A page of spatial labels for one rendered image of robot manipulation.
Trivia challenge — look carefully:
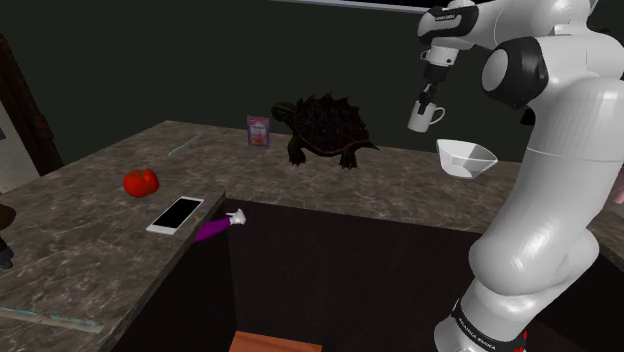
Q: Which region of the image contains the white mug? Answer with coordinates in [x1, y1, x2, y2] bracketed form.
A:
[407, 99, 447, 134]

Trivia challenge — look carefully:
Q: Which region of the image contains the white angular bowl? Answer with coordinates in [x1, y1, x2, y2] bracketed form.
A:
[435, 138, 499, 180]

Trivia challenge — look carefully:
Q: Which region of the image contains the dark turtle figure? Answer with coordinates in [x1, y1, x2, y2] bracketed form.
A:
[270, 92, 380, 171]

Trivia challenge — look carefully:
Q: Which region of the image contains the small pink box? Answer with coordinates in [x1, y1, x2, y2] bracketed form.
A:
[245, 115, 271, 150]

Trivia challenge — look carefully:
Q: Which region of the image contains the grey knife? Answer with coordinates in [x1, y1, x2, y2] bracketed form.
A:
[167, 134, 203, 158]

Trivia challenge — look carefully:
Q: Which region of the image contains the purple bottle with white cap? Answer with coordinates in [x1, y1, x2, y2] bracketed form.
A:
[193, 207, 247, 244]

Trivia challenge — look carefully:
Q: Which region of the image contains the white smartphone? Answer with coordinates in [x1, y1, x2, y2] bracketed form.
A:
[145, 195, 205, 237]

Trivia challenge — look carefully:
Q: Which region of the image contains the orange wooden furniture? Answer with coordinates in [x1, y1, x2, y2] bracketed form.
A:
[227, 330, 324, 352]

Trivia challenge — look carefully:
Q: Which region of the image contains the red tomato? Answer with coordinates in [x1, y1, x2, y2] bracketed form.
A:
[122, 168, 161, 199]

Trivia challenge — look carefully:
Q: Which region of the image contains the flat pale ruler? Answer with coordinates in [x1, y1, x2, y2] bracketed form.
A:
[0, 305, 106, 335]

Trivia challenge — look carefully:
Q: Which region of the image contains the dark wooden door frame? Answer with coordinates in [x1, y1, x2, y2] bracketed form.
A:
[0, 33, 65, 178]

